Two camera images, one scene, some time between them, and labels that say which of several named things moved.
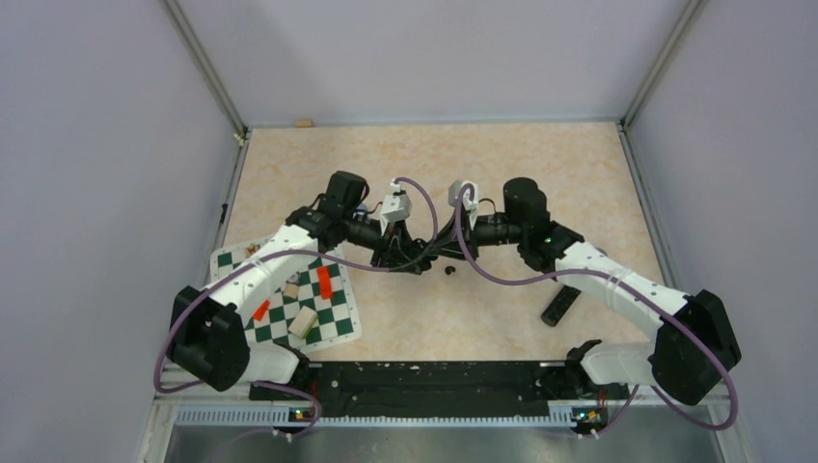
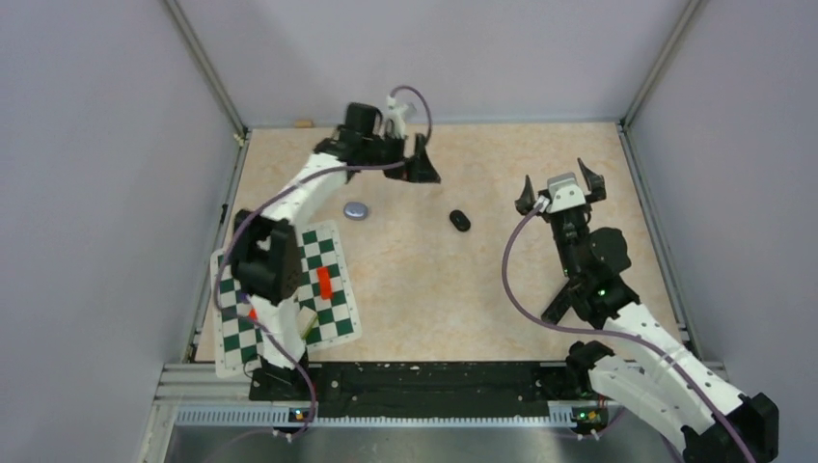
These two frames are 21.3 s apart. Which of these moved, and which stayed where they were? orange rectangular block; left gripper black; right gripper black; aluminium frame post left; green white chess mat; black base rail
Moved: right gripper black; left gripper black
Stayed: green white chess mat; orange rectangular block; aluminium frame post left; black base rail
